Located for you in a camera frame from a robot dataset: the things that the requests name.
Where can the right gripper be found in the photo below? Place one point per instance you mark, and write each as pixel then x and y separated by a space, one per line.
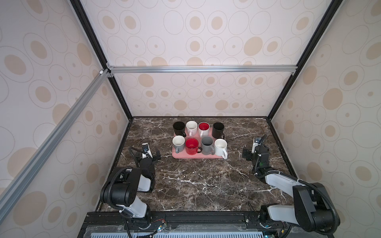
pixel 256 153

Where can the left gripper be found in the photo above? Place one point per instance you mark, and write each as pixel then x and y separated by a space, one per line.
pixel 155 158

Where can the grey mug white interior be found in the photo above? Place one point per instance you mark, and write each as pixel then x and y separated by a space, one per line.
pixel 178 143

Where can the white ribbed mug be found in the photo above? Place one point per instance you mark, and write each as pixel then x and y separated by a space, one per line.
pixel 220 146

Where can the black mug white rim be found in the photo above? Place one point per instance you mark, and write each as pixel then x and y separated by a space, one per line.
pixel 218 130

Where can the red mug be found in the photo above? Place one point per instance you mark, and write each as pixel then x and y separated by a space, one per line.
pixel 192 146

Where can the black mug white base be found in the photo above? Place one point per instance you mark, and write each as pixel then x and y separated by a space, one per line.
pixel 179 129

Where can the dark grey mug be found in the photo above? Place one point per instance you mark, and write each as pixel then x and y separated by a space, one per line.
pixel 207 146

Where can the pink mug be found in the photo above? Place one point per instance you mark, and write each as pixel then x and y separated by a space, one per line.
pixel 191 128

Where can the white mug front row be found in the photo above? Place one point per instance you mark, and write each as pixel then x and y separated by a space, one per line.
pixel 203 129

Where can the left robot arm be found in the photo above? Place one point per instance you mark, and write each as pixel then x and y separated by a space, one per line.
pixel 121 188

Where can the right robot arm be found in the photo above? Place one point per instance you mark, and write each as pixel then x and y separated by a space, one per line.
pixel 312 208

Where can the diagonal aluminium bar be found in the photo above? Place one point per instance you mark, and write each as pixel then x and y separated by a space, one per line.
pixel 39 158

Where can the horizontal aluminium bar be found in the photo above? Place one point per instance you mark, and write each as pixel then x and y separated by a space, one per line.
pixel 201 69

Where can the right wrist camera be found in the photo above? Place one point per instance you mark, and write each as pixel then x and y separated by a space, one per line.
pixel 256 142

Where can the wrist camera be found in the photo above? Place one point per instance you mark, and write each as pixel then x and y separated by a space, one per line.
pixel 146 152
pixel 256 142

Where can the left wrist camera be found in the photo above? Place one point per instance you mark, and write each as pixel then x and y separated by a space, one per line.
pixel 146 152

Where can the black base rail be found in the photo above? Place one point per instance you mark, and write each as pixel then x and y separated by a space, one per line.
pixel 181 221

